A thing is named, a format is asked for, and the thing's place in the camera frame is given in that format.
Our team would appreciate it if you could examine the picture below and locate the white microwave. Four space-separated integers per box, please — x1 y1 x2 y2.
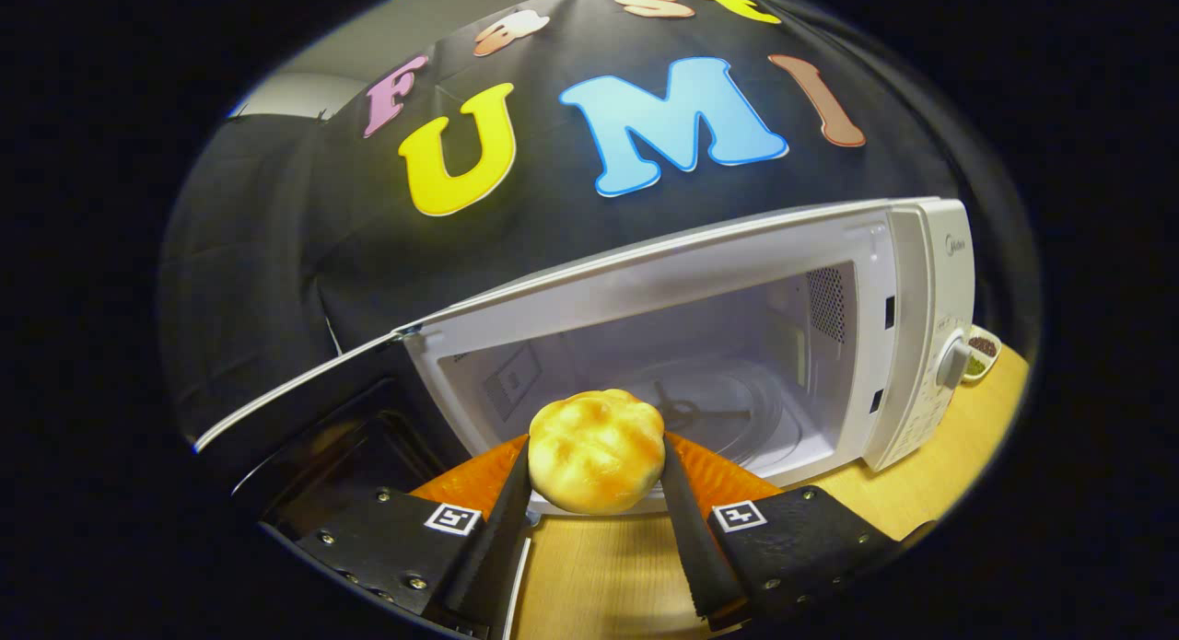
192 196 977 640

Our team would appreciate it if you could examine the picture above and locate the golden bread bun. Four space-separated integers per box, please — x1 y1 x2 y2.
528 389 666 516

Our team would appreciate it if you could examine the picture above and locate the white divided dish of beans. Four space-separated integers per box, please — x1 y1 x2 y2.
958 325 1003 383

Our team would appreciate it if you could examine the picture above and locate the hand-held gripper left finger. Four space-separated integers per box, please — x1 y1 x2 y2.
295 435 535 636

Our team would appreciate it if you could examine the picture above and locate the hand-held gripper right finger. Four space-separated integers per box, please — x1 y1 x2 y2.
659 433 899 632

